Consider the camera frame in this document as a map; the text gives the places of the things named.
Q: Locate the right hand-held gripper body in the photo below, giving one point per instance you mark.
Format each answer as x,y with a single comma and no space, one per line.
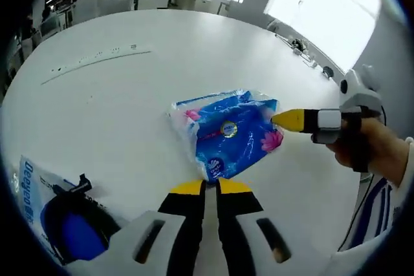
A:
359,91

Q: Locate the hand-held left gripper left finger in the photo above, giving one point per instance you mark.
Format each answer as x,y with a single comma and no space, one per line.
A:
184,218

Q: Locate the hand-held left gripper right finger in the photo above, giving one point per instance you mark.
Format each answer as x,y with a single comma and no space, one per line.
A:
236,224

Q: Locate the blue and clear tissue packet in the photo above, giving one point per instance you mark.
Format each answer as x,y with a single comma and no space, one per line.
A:
233,146

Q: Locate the person's right hand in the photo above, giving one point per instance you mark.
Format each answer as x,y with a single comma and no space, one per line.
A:
378,150

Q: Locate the small black object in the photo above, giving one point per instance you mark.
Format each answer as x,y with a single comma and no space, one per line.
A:
328,72

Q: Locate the small object at table edge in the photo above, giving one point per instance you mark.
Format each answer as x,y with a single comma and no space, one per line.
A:
299,46

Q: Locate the white table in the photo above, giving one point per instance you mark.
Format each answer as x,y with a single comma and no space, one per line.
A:
129,111

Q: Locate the person's white jacket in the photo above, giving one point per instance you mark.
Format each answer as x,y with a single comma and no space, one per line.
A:
375,240

